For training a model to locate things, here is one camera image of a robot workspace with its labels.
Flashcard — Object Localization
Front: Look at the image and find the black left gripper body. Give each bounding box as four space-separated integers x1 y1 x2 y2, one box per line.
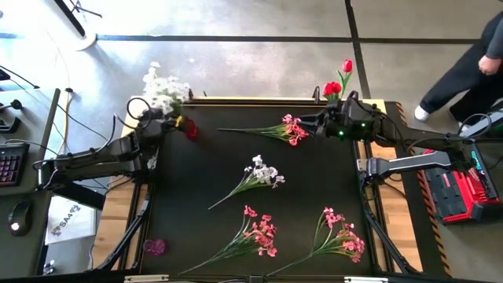
159 114 186 137

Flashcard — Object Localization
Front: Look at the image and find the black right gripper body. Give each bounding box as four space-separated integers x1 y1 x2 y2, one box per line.
325 102 374 142

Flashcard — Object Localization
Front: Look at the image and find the red glass vase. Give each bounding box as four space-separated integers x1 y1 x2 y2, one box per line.
182 116 199 140

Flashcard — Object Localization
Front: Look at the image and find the pink artificial flower bunch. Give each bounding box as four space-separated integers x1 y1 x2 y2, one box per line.
178 204 278 275
218 113 310 147
266 206 365 276

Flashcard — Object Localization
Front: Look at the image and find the white artificial flower bunch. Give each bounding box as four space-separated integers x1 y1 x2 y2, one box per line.
141 61 176 113
155 75 193 117
207 154 287 211

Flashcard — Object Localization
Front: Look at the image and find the purple glass vase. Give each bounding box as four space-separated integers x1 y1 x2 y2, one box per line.
142 238 169 257

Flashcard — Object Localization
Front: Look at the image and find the black table mat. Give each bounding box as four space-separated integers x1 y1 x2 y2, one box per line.
140 101 373 275

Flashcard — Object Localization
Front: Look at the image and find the person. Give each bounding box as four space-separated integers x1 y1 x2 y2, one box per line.
414 9 503 127

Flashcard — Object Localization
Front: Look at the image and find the white-based floor stand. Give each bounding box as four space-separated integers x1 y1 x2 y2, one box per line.
53 0 98 52

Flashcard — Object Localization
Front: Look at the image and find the black hazard-striped floor mat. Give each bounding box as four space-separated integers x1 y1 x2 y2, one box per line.
384 101 452 277

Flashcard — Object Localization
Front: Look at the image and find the red and black tool case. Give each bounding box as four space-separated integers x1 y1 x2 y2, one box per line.
424 143 502 225

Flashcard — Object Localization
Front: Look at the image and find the grey metal cart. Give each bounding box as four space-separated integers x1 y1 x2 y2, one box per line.
457 109 503 138

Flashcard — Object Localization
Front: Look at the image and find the white printed paper sheet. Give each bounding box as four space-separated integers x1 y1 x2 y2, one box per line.
45 196 97 245

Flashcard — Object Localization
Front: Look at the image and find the grey desk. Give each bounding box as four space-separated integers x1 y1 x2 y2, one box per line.
0 88 61 278

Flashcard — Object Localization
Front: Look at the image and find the black tripod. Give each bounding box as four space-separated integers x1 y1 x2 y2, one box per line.
69 0 103 19

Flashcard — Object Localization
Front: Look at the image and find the black desk stand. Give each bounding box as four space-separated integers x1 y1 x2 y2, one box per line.
0 116 21 134

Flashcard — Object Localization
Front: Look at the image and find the black computer keyboard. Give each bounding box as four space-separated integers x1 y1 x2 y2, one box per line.
0 143 31 188

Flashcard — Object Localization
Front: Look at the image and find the black computer mouse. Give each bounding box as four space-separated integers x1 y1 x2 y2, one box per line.
7 200 32 237

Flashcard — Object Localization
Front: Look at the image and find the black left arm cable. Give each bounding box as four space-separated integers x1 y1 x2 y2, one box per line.
126 97 152 121

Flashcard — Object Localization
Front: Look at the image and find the yellow cable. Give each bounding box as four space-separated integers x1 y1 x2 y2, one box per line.
46 90 75 171

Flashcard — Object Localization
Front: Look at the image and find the black desk cable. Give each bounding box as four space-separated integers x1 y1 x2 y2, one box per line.
0 64 41 90

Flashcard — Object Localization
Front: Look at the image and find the white metal bracket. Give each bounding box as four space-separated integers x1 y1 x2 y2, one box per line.
344 276 390 283
124 274 170 283

